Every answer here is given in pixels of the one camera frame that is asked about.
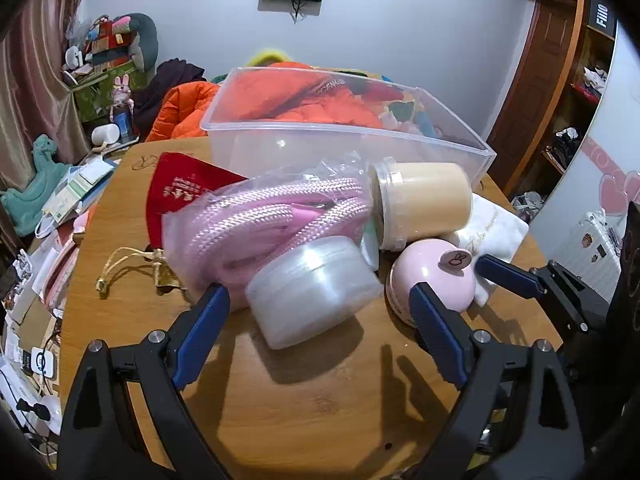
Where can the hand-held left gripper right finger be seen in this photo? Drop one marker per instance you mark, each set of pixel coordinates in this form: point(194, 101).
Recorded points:
point(440, 330)

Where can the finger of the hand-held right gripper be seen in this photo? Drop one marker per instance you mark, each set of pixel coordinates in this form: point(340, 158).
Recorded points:
point(505, 272)

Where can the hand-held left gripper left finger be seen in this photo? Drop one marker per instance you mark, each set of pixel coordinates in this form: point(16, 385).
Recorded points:
point(200, 330)

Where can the pink dome-shaped gadget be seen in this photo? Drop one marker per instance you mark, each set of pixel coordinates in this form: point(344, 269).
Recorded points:
point(425, 265)

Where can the cream plastic jar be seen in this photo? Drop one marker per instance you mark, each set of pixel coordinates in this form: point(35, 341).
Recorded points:
point(430, 195)

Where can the white round plastic container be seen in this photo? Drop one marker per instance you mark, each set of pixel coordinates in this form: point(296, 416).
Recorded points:
point(310, 295)

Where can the clear plastic storage box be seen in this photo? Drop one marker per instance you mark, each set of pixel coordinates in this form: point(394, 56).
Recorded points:
point(240, 145)

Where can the wooden desktop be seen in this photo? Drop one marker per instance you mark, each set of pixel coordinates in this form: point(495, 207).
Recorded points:
point(310, 410)

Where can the white cloth bag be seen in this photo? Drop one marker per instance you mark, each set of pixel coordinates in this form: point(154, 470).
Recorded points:
point(495, 220)

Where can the white suitcase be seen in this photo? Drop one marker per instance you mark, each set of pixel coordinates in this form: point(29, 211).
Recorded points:
point(595, 250)

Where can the red fabric pouch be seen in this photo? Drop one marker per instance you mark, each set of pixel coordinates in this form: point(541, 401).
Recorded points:
point(185, 190)

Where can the white square device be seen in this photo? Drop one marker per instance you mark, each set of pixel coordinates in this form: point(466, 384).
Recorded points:
point(44, 361)

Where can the white panel with pink hearts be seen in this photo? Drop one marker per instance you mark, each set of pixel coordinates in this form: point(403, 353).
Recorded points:
point(620, 135)

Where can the pile of books and papers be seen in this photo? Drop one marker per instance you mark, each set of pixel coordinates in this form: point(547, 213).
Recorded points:
point(75, 190)

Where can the brown wooden door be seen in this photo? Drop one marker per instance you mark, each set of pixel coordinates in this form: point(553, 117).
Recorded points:
point(540, 85)

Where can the teal dinosaur plush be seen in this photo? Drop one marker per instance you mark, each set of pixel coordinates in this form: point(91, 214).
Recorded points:
point(35, 190)

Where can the white mug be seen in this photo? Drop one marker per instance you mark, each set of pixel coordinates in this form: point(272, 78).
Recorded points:
point(105, 135)

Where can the orange puffer jacket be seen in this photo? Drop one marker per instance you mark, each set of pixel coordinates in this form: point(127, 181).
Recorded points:
point(180, 110)

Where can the pink rabbit bottle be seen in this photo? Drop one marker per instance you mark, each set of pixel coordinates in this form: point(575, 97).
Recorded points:
point(122, 110)

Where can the wooden shelf unit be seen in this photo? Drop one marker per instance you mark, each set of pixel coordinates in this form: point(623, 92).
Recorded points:
point(595, 50)

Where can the dark purple garment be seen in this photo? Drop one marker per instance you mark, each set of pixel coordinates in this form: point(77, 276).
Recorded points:
point(165, 85)

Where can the green patterned box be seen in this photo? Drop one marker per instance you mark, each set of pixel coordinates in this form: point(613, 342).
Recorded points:
point(95, 95)

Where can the yellow plush hoop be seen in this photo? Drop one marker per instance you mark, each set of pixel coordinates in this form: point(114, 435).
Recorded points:
point(262, 57)

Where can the grey patchwork plush toy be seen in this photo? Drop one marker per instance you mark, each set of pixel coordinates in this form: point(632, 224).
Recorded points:
point(142, 40)

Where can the brown curtain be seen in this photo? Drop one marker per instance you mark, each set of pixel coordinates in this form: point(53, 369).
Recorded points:
point(30, 85)

